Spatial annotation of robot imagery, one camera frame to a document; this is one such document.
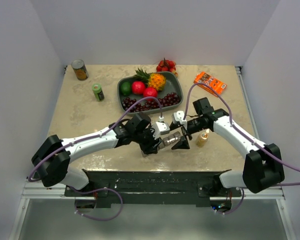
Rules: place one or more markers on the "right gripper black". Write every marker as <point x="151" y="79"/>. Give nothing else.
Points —
<point x="181" y="144"/>

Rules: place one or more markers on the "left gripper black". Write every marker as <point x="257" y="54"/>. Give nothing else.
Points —
<point x="152" y="147"/>

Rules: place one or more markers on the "grey weekly pill organizer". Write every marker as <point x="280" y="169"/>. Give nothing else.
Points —
<point x="170" y="140"/>

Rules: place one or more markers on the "clear pill bottle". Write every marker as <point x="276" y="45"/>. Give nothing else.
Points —
<point x="202" y="138"/>

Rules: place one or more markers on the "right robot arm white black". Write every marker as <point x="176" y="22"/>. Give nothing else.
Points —
<point x="262" y="162"/>

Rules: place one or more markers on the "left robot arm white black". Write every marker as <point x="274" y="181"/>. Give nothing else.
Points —
<point x="52" y="160"/>

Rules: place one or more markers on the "dark red grape bunch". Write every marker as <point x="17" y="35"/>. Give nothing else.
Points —
<point x="170" y="99"/>

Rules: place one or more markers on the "red pomegranate right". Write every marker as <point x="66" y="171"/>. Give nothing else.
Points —
<point x="150" y="92"/>

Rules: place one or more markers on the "red pomegranate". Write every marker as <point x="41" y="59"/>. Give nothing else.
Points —
<point x="150" y="92"/>
<point x="138" y="87"/>

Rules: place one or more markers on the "red pomegranate left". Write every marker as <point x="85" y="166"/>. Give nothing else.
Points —
<point x="138" y="87"/>

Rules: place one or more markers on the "grey fruit tray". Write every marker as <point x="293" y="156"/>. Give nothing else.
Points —
<point x="172" y="85"/>

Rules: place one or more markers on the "green lime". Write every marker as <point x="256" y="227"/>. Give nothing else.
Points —
<point x="126" y="88"/>

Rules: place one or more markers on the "orange toy pineapple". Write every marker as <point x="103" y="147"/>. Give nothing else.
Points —
<point x="154" y="80"/>

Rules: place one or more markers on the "orange snack box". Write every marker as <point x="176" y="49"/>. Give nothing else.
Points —
<point x="210" y="83"/>

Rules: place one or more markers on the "green capped small bottle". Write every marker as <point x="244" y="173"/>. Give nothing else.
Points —
<point x="98" y="92"/>

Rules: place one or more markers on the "tin can fruit label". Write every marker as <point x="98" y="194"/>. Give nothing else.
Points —
<point x="80" y="69"/>

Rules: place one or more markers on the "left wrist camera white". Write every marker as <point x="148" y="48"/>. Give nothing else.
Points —
<point x="162" y="126"/>

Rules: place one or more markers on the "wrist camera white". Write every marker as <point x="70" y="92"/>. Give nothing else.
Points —
<point x="162" y="126"/>
<point x="178" y="120"/>

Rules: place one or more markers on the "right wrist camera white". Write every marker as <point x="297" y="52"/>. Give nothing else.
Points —
<point x="178" y="120"/>

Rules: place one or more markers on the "black base frame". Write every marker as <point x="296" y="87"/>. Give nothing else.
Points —
<point x="155" y="188"/>

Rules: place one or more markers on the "aluminium rail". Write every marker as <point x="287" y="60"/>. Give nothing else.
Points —
<point x="33" y="191"/>

